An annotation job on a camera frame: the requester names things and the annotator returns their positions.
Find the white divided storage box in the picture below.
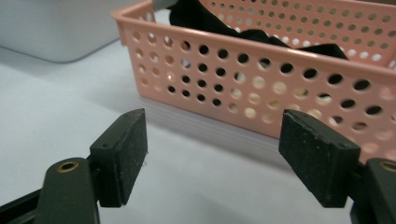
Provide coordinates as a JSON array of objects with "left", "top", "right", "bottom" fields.
[{"left": 0, "top": 0, "right": 135, "bottom": 63}]

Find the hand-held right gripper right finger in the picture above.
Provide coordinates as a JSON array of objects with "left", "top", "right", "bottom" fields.
[{"left": 278, "top": 108, "right": 362, "bottom": 209}]

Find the pink perforated plastic basket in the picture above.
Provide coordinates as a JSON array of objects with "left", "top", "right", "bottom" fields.
[{"left": 111, "top": 0, "right": 396, "bottom": 164}]

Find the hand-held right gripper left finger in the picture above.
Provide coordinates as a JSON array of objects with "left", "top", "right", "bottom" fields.
[{"left": 89, "top": 107, "right": 149, "bottom": 208}]

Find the black sock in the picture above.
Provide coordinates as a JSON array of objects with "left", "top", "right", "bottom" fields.
[
  {"left": 169, "top": 0, "right": 291, "bottom": 49},
  {"left": 292, "top": 43, "right": 349, "bottom": 61}
]

